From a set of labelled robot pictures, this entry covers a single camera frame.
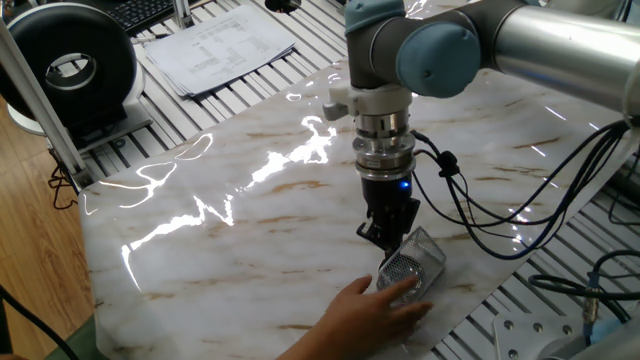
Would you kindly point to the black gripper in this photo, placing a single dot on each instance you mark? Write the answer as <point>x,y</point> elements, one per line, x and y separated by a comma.
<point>385,195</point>

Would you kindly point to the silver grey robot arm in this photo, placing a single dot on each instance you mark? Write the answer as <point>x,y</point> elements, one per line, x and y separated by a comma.
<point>550,45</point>

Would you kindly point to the silver robot mounting plate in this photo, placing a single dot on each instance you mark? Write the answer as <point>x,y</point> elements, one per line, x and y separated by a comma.
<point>520,340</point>

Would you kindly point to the person's bare hand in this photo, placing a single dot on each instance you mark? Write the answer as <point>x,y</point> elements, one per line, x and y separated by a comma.
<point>365,315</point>

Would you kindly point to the marble pattern table mat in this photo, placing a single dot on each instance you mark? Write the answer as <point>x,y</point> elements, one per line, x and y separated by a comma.
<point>250,260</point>

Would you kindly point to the stack of printed papers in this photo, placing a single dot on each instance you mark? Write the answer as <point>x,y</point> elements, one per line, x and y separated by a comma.
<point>220,50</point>

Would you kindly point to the black round object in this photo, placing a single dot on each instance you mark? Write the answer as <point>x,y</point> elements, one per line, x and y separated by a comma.
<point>282,5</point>

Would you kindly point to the black keyboard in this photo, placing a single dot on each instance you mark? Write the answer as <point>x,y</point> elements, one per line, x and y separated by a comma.
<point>140,12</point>

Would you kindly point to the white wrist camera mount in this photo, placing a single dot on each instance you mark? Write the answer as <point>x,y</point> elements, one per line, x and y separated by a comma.
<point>370,100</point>

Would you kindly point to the short aluminium post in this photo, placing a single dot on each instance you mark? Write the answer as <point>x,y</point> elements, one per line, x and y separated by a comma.
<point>182,12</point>

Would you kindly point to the aluminium frame post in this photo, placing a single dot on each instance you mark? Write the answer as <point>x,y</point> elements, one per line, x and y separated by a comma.
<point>40,110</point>

